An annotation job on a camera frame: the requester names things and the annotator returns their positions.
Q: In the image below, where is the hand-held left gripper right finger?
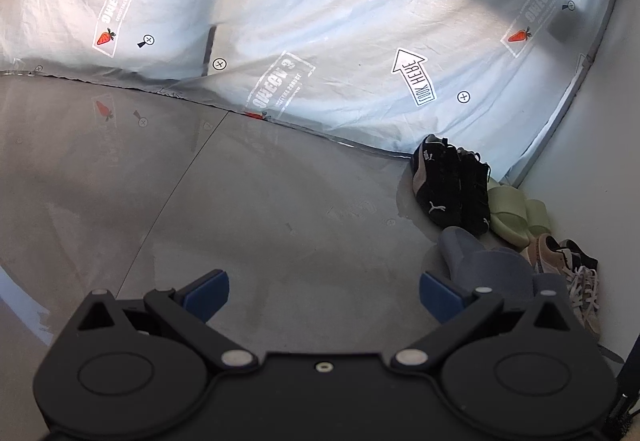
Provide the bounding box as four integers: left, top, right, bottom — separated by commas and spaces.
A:
390, 271, 583, 368

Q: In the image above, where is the light blue printed sheet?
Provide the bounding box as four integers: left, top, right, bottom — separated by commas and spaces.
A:
0, 0, 626, 186

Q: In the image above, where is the black sneaker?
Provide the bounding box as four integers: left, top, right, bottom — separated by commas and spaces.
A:
455, 148, 492, 237
411, 135, 468, 229

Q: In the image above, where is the green slide sandal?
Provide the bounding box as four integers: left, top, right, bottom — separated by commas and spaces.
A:
522, 198, 552, 237
487, 178, 531, 249

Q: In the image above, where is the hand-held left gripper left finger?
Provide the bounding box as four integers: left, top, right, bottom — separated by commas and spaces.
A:
70, 269, 258, 368

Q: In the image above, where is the grey slide sandal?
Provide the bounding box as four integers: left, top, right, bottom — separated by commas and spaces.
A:
439, 227, 536, 307

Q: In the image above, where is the beige laced sneaker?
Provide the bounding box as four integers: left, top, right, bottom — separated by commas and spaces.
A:
562, 266, 602, 342
520, 233, 599, 274

